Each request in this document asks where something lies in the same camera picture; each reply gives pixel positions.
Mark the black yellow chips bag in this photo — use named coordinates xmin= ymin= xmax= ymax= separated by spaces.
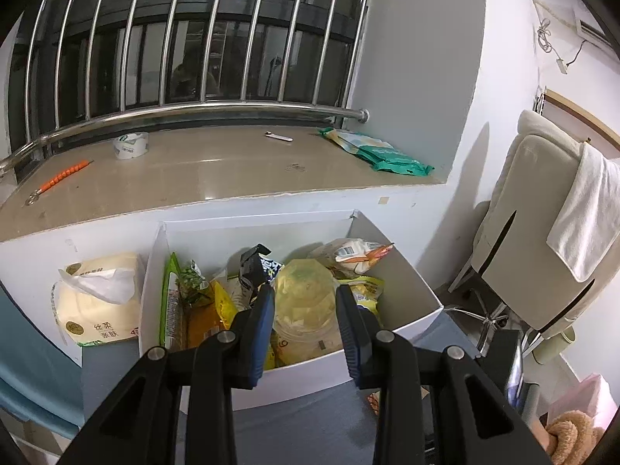
xmin=239 ymin=244 xmax=284 ymax=308

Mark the clear plastic jar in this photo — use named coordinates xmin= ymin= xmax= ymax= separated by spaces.
xmin=273 ymin=258 xmax=341 ymax=365

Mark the white red chips bag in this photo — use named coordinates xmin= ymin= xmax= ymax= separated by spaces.
xmin=308 ymin=238 xmax=394 ymax=278

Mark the white office chair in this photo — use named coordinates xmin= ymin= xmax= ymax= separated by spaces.
xmin=450 ymin=110 xmax=619 ymax=354

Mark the green seaweed snack pack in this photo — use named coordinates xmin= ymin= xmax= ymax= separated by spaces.
xmin=158 ymin=252 xmax=186 ymax=351

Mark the green garlic flavour snack bag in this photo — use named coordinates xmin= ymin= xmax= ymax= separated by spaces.
xmin=179 ymin=260 xmax=214 ymax=308

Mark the tissue paper pack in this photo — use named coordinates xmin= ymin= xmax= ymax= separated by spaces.
xmin=52 ymin=252 xmax=144 ymax=348

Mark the blue curtain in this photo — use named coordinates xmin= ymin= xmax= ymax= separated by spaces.
xmin=1 ymin=291 xmax=84 ymax=439

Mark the white storage box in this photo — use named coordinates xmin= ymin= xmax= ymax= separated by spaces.
xmin=138 ymin=209 xmax=445 ymax=415

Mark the white towel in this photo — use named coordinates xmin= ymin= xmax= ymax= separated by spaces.
xmin=546 ymin=143 xmax=619 ymax=282

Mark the green wet wipes pack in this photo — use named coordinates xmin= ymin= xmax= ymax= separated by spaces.
xmin=319 ymin=128 xmax=434 ymax=176

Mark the orange beaded tool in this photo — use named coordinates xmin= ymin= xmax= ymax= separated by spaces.
xmin=25 ymin=161 xmax=93 ymax=206

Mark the white tape roll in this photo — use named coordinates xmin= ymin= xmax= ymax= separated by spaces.
xmin=112 ymin=132 xmax=149 ymax=161

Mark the small white lighter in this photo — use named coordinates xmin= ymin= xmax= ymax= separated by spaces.
xmin=264 ymin=131 xmax=294 ymax=143

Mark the steel window guard rail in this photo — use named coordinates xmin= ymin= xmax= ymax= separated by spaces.
xmin=1 ymin=0 xmax=369 ymax=174

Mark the white wall cable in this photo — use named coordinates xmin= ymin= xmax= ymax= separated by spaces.
xmin=527 ymin=0 xmax=590 ymax=77

